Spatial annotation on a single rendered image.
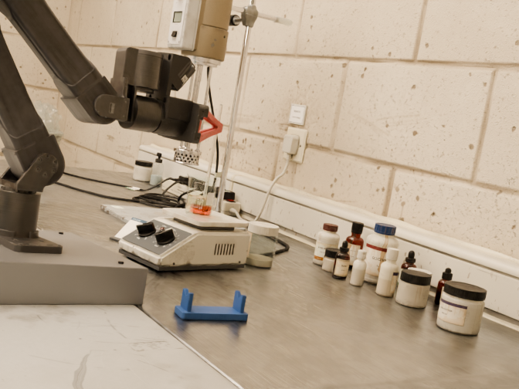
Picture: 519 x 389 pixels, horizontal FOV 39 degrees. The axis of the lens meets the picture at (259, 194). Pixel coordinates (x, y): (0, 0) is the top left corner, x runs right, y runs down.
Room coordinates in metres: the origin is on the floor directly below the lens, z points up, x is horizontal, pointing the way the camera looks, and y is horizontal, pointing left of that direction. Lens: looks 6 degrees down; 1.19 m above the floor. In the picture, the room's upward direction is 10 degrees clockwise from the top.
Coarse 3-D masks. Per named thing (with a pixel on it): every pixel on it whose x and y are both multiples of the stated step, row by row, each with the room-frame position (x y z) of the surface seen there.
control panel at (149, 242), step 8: (160, 224) 1.31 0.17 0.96; (136, 232) 1.30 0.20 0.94; (176, 232) 1.27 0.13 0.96; (184, 232) 1.26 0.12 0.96; (128, 240) 1.28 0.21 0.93; (136, 240) 1.27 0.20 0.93; (144, 240) 1.26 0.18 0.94; (152, 240) 1.26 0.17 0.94; (176, 240) 1.24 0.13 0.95; (144, 248) 1.24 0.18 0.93; (152, 248) 1.23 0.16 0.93; (160, 248) 1.23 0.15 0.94; (168, 248) 1.22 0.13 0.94
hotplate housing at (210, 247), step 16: (176, 224) 1.30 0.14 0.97; (192, 224) 1.30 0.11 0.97; (192, 240) 1.24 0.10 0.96; (208, 240) 1.27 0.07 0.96; (224, 240) 1.29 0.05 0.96; (240, 240) 1.32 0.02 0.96; (128, 256) 1.27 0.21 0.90; (144, 256) 1.23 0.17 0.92; (160, 256) 1.21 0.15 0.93; (176, 256) 1.22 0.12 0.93; (192, 256) 1.25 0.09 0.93; (208, 256) 1.27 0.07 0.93; (224, 256) 1.30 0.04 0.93; (240, 256) 1.33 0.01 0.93
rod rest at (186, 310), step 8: (184, 288) 0.99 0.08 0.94; (184, 296) 0.99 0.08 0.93; (192, 296) 0.97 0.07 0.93; (240, 296) 1.01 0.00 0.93; (184, 304) 0.98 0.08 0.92; (240, 304) 1.01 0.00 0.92; (176, 312) 0.99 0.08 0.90; (184, 312) 0.97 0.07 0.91; (192, 312) 0.97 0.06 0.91; (200, 312) 0.98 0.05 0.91; (208, 312) 0.99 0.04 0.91; (216, 312) 0.99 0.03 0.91; (224, 312) 1.00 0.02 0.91; (232, 312) 1.01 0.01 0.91; (240, 312) 1.01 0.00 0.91; (232, 320) 1.00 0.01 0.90; (240, 320) 1.01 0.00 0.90
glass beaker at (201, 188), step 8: (192, 176) 1.31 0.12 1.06; (200, 176) 1.31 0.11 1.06; (208, 176) 1.31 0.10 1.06; (216, 176) 1.32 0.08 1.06; (192, 184) 1.31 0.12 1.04; (200, 184) 1.31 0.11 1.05; (208, 184) 1.31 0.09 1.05; (216, 184) 1.33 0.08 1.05; (192, 192) 1.31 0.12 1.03; (200, 192) 1.31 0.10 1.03; (208, 192) 1.31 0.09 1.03; (192, 200) 1.31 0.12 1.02; (200, 200) 1.31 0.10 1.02; (208, 200) 1.31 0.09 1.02; (192, 208) 1.31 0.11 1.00; (200, 208) 1.31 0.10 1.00; (208, 208) 1.31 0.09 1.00; (200, 216) 1.31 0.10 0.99; (208, 216) 1.32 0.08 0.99
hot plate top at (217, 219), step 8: (168, 208) 1.34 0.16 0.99; (176, 208) 1.36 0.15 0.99; (184, 208) 1.38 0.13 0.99; (176, 216) 1.31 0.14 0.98; (184, 216) 1.29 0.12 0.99; (192, 216) 1.30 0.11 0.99; (216, 216) 1.35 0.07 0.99; (224, 216) 1.37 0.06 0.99; (200, 224) 1.26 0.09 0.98; (208, 224) 1.27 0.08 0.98; (216, 224) 1.28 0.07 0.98; (224, 224) 1.30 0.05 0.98; (232, 224) 1.31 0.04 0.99; (240, 224) 1.32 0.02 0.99
